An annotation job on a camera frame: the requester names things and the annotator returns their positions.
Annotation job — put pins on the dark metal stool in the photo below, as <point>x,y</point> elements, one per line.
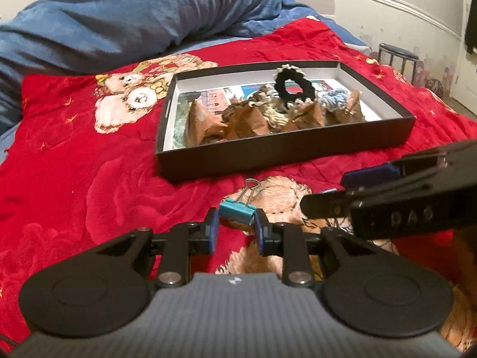
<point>397,49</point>

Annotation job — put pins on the grey-brown frilly scrunchie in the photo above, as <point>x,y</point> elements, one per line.
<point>261,97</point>

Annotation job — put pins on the light blue scrunchie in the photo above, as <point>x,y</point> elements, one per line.
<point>335,100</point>

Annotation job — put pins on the blue binder clip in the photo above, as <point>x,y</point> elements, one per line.
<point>236,210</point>

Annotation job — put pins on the black scrunchie with cream lace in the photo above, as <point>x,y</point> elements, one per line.
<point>279,86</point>

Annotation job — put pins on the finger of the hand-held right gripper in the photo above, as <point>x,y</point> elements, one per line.
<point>324,204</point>
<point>372,177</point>

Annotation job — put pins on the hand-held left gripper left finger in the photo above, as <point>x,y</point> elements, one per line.
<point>213,231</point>

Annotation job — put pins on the red printed blanket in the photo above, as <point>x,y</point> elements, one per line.
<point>93,179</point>

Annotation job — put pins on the dark hanging cloth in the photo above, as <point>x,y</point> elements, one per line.
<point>470,18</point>

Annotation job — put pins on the white door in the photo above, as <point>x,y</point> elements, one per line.
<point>465,80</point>

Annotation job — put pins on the black cardboard box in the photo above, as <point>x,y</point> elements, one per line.
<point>261,156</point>

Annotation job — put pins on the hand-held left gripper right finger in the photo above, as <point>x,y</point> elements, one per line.
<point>259,231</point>

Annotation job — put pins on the blue duvet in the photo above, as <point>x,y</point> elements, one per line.
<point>130,18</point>

